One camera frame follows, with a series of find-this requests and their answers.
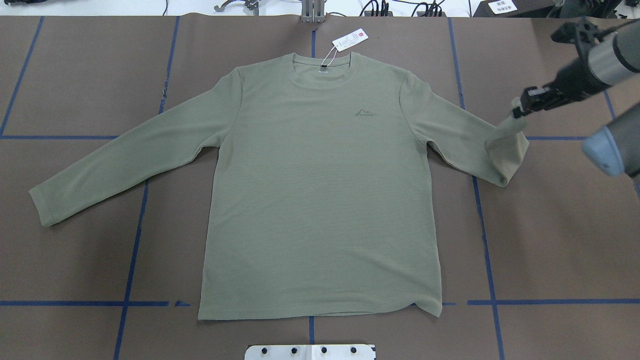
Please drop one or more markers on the white paper hang tag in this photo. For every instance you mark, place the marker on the white paper hang tag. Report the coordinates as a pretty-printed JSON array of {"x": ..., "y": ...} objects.
[{"x": 350, "y": 40}]

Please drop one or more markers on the aluminium frame post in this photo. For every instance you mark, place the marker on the aluminium frame post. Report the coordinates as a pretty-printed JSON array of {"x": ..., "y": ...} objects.
[{"x": 313, "y": 11}]

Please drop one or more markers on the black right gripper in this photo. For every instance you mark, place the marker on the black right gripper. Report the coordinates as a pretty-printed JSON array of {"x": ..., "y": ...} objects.
[{"x": 573, "y": 77}]

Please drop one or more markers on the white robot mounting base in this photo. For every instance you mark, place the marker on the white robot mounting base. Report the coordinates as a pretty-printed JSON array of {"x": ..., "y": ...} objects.
[{"x": 311, "y": 352}]

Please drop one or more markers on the olive green long-sleeve shirt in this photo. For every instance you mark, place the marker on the olive green long-sleeve shirt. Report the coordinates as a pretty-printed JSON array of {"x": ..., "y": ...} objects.
[{"x": 322, "y": 192}]

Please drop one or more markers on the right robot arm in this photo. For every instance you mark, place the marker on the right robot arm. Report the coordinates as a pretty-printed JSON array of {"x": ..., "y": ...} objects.
[{"x": 606, "y": 58}]

